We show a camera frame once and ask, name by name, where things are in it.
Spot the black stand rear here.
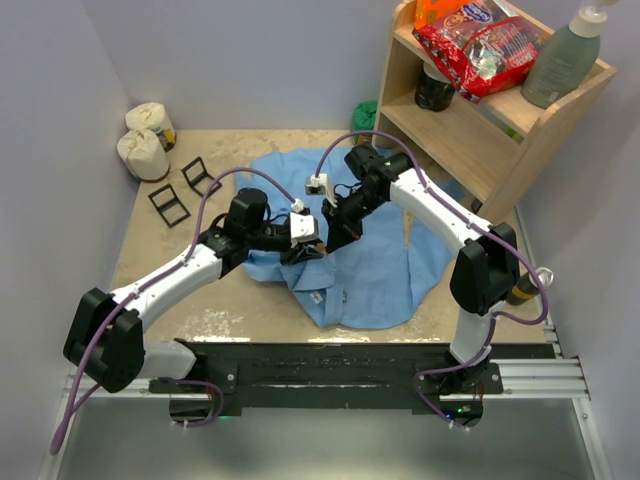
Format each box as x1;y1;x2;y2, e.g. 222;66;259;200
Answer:
181;156;222;198

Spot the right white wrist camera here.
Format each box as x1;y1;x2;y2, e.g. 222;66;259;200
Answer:
305;173;337;207

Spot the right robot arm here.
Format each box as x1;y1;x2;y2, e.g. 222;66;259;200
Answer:
322;144;519;393

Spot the wooden shelf unit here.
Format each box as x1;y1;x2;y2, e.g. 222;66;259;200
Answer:
375;1;617;221

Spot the purple cable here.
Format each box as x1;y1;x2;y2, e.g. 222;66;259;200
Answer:
49;167;304;456
314;130;551;326

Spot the green pump bottle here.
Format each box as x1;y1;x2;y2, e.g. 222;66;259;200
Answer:
521;0;617;108

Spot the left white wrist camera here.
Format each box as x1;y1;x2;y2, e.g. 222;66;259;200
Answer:
289;212;318;246

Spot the orange snack box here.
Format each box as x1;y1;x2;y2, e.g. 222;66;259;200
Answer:
414;0;466;29

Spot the blue button shirt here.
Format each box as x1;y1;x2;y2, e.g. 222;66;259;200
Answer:
234;147;453;329

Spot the green lidded container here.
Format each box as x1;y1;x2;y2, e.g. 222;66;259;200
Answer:
351;100;378;146

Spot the white cloth bag rear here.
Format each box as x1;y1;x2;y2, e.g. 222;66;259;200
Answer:
125;102;176;152

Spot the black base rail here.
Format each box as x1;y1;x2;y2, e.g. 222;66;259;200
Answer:
150;342;503;422

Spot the dark jar on shelf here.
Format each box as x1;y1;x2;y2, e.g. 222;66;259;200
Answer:
414;62;456;112

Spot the dark glass bottle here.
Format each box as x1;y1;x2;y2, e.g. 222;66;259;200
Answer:
506;267;554;306

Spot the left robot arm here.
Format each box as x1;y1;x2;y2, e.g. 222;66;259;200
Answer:
63;188;320;393

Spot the white cloth bag front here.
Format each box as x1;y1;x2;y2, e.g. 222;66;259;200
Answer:
116;129;170;183

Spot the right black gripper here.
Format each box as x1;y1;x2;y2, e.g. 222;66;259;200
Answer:
322;186;387;252

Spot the black stand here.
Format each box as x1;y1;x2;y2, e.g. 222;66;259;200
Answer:
148;184;191;229
181;156;222;198

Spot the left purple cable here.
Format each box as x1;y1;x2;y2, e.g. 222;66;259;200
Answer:
49;167;304;456

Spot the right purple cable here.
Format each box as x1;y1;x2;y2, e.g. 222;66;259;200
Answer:
314;130;551;326

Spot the white cloth bag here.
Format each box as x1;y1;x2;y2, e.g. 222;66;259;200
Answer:
125;102;176;152
116;129;170;183

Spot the black stand front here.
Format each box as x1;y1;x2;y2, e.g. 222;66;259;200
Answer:
148;184;191;229

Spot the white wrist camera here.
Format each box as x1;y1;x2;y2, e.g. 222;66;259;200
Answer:
289;212;318;246
305;173;337;207

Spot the red candy bag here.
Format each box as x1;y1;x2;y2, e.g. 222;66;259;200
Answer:
413;1;549;103

